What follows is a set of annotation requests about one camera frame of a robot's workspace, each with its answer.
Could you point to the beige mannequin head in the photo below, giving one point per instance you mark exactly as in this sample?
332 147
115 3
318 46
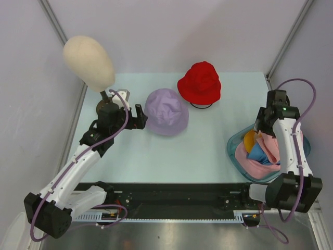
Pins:
89 61

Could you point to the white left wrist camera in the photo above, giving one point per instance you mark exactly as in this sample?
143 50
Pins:
121 98

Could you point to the blue hat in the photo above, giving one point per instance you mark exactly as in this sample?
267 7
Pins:
258 154

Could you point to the lilac bucket hat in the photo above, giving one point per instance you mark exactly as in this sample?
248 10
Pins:
167 114

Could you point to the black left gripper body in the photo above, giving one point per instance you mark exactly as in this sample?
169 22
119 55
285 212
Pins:
123 116

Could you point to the black wire hat stand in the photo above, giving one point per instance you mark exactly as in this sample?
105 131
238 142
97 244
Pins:
200 106

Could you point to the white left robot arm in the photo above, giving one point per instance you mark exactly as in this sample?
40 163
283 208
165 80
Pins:
51 211

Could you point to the pink bucket hat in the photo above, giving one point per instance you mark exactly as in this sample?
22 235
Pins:
270 146

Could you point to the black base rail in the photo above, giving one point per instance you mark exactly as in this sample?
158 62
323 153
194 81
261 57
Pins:
182 202

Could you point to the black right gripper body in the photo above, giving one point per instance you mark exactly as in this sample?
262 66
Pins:
261 124

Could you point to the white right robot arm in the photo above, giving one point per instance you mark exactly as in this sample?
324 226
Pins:
295 189

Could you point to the red bucket hat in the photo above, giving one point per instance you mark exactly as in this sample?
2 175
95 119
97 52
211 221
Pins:
200 85

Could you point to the brown wooden stand base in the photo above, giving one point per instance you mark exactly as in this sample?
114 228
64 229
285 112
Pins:
105 102

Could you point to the yellow hat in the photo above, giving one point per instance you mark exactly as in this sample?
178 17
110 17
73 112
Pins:
250 139

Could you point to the teal plastic basket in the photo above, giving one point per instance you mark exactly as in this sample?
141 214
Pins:
232 144

